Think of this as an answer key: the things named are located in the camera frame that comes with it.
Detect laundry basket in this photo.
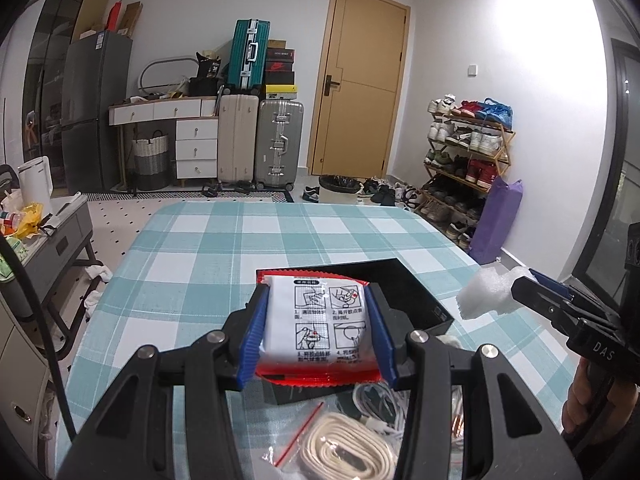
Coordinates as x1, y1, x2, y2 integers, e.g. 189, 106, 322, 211
132, 130, 170, 191

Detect wooden door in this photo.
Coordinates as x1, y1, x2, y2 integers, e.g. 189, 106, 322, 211
307, 0, 410, 178

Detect white foam piece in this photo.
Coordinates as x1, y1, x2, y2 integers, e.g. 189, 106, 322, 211
457, 266, 533, 320

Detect grey refrigerator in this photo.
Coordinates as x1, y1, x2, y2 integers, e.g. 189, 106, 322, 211
61, 32, 132, 194

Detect white drawer desk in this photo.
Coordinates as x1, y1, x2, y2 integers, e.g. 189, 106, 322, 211
108, 96, 218, 191

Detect black cardboard box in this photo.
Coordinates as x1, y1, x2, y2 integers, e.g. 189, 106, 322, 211
268, 258, 454, 391

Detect silver suitcase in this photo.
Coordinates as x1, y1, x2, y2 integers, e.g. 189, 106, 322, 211
254, 100, 304, 191

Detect bagged cream rope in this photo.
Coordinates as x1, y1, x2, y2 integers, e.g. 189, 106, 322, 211
261, 401, 407, 480

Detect red white wipes packet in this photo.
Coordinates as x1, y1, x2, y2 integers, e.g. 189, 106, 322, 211
256, 270, 381, 387

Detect teal plaid tablecloth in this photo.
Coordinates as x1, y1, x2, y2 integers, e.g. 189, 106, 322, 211
65, 200, 576, 479

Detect person right hand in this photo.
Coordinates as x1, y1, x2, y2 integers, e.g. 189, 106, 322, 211
561, 358, 617, 441

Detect teal suitcase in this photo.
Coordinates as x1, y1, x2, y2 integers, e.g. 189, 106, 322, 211
227, 18, 270, 94

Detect wooden shoe rack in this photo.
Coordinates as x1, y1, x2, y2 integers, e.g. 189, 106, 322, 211
418, 93, 515, 252

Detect beige suitcase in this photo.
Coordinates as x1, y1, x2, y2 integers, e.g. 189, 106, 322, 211
217, 94, 259, 183

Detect purple bag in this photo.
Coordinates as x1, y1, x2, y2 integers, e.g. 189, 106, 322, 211
469, 177, 524, 266

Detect grey side cabinet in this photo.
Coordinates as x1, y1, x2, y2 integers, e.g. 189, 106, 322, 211
23, 194, 101, 360

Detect stacked shoe boxes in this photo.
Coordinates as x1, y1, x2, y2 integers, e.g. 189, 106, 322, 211
264, 39, 298, 101

